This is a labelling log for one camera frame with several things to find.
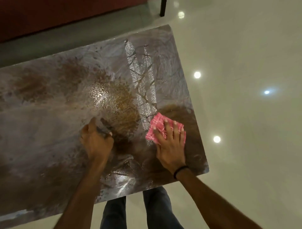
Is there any person's right forearm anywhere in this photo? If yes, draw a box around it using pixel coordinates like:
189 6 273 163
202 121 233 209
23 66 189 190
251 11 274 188
176 167 263 229

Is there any black wristband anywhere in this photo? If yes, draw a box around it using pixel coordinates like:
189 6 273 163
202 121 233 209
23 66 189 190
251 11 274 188
173 166 189 181

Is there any pink checked cleaning cloth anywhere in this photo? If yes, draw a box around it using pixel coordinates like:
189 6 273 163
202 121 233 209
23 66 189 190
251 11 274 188
145 112 186 144

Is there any person's right hand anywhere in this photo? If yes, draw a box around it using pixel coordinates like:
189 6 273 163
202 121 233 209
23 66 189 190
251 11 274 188
153 119 188 182

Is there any person's right leg in jeans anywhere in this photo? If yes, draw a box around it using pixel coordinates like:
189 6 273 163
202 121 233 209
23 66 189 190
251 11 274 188
143 186 178 229

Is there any person's leg in jeans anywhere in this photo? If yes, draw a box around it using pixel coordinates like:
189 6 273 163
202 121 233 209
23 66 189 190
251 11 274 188
143 186 178 229
100 196 127 229

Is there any dark red sofa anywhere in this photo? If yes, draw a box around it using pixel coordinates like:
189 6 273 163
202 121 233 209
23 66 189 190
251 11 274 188
0 0 147 43

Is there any person's left forearm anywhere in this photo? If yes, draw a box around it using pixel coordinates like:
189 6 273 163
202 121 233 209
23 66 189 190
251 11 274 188
54 156 112 229

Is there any person's left hand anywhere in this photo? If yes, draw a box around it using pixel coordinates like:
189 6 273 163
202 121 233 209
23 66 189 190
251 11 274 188
80 117 115 161

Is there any black furniture leg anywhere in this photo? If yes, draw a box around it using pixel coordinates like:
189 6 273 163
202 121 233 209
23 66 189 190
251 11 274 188
159 0 168 17

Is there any person's left leg in jeans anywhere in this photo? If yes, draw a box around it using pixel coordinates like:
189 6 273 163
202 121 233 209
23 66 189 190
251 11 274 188
100 196 127 229

